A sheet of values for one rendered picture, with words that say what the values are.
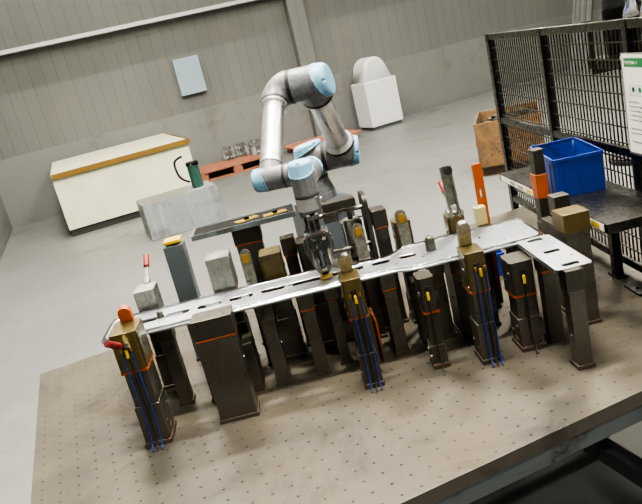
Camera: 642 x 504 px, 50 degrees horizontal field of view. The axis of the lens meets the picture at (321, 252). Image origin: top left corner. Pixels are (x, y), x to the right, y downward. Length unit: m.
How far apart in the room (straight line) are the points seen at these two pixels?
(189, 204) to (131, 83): 4.56
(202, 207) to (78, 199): 2.23
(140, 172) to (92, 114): 2.67
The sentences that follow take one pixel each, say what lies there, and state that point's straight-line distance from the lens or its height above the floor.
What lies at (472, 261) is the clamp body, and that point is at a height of 1.02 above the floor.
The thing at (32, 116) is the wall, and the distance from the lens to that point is 12.24.
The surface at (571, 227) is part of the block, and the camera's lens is 2.12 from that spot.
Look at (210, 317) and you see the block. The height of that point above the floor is 1.03.
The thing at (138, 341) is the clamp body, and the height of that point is 1.03.
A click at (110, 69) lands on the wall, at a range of 12.27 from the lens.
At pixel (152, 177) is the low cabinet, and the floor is 0.49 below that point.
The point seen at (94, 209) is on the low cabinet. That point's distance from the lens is 9.82.
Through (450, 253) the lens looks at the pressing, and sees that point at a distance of 2.11.
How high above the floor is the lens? 1.68
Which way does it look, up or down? 16 degrees down
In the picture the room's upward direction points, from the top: 14 degrees counter-clockwise
